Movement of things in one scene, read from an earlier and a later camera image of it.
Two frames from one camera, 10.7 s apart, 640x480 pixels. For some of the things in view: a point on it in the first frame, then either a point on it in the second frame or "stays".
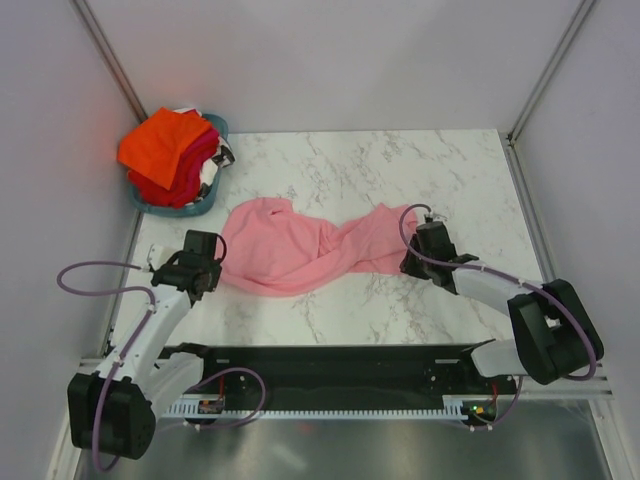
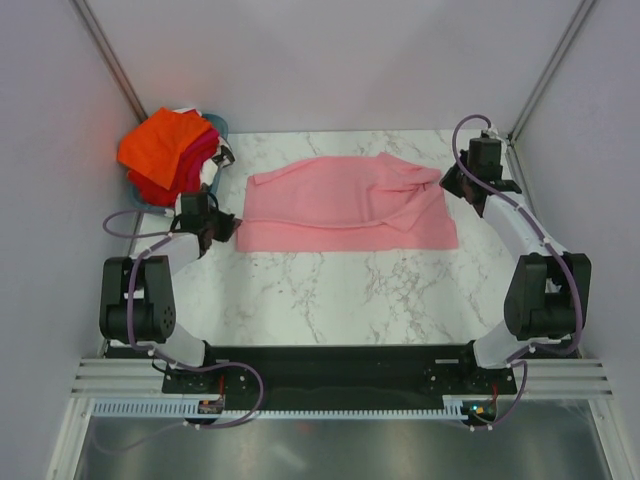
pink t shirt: (268, 248) -> (349, 204)
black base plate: (343, 372) stays
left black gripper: (215, 273) -> (229, 224)
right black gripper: (408, 267) -> (449, 183)
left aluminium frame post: (110, 57) stays
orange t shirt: (157, 146) stays
